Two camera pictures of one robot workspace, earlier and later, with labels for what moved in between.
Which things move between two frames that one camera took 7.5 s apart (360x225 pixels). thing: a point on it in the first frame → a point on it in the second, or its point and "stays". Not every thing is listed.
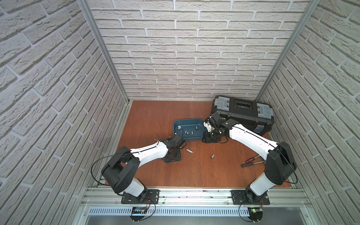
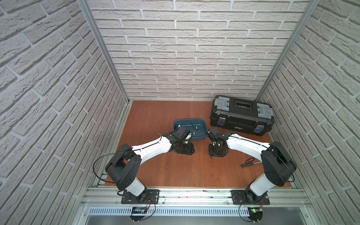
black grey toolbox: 246,112 stays
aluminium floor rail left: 114,139 stays
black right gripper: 207,140 → 222,153
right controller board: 255,213 stays
